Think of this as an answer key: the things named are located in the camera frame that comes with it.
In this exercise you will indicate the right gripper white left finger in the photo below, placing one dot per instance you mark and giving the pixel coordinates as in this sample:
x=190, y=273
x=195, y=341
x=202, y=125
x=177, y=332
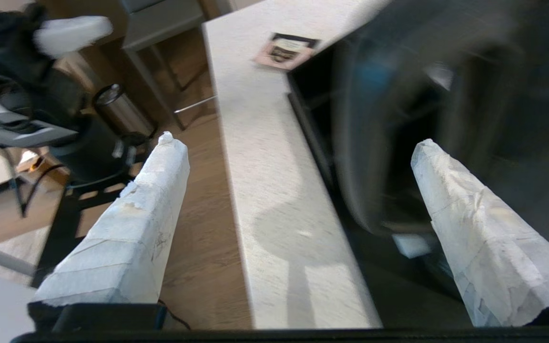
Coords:
x=131, y=238

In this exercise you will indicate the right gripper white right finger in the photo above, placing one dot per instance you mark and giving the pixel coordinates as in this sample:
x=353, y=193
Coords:
x=489, y=247

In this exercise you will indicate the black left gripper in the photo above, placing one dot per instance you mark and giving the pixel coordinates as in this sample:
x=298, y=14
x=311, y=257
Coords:
x=3, y=38

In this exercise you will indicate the black electric kettle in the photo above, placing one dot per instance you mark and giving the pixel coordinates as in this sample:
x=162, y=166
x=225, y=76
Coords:
x=470, y=95

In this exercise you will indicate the pink and black tea sachet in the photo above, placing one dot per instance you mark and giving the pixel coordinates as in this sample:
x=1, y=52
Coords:
x=286, y=50

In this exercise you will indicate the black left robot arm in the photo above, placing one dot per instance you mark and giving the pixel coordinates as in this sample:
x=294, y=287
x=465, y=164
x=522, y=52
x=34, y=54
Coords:
x=60, y=100

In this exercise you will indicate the grey metal side table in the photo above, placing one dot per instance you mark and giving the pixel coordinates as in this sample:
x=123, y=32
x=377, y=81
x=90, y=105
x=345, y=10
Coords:
x=160, y=24

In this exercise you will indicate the steel trash can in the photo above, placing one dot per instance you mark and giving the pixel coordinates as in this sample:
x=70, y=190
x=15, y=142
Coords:
x=122, y=112

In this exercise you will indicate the black serving tray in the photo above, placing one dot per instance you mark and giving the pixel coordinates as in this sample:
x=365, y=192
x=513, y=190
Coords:
x=398, y=295

